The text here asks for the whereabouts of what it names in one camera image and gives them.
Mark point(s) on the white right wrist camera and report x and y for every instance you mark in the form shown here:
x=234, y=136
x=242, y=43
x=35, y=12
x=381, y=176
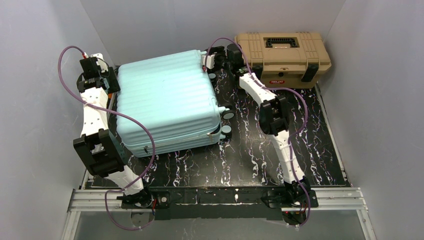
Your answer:
x=208, y=62

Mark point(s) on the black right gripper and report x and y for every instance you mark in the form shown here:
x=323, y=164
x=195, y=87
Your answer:
x=216, y=60

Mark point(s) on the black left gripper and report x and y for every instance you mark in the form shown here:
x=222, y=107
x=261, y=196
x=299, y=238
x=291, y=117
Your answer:
x=110, y=81

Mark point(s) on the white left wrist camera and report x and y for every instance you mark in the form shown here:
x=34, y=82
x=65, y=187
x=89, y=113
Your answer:
x=99, y=61

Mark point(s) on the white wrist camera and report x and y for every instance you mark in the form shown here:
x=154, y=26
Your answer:
x=99, y=61
x=208, y=62

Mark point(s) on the light blue suitcase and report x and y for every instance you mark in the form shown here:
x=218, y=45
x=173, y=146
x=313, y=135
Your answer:
x=167, y=104

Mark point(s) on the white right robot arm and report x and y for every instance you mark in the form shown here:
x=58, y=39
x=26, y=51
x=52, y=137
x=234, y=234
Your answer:
x=274, y=111

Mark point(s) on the tan plastic toolbox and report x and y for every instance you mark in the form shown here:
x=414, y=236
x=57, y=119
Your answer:
x=286, y=60

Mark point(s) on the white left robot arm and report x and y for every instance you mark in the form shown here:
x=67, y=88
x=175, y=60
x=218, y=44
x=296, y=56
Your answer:
x=97, y=146

